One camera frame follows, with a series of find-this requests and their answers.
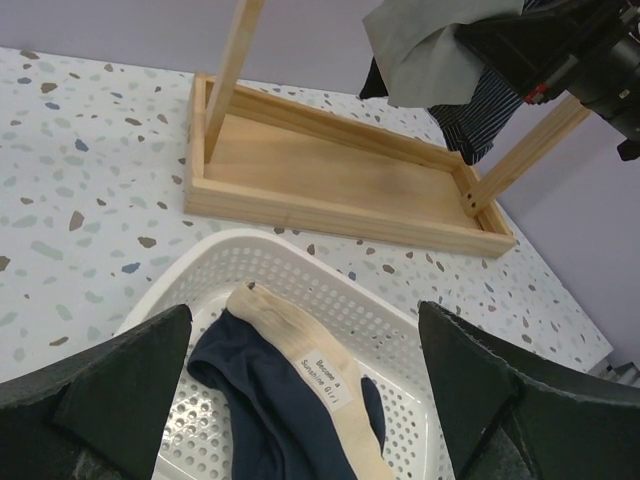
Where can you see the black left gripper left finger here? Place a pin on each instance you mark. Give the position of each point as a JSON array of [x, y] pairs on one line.
[[101, 413]]

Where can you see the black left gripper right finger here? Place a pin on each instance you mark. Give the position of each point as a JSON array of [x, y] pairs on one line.
[[507, 413]]

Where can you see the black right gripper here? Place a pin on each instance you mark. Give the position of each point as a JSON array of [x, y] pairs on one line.
[[587, 48]]

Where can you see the grey underwear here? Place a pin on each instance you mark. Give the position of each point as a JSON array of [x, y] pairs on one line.
[[419, 60]]

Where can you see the navy underwear with beige band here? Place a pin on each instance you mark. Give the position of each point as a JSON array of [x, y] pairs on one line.
[[299, 406]]

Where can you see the navy striped underwear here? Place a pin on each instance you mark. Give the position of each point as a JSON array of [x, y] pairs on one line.
[[471, 129]]

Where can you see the white perforated plastic basket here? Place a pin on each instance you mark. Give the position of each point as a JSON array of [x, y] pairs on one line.
[[336, 332]]

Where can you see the wooden clothes rack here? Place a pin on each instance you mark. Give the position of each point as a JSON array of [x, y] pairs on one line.
[[259, 158]]

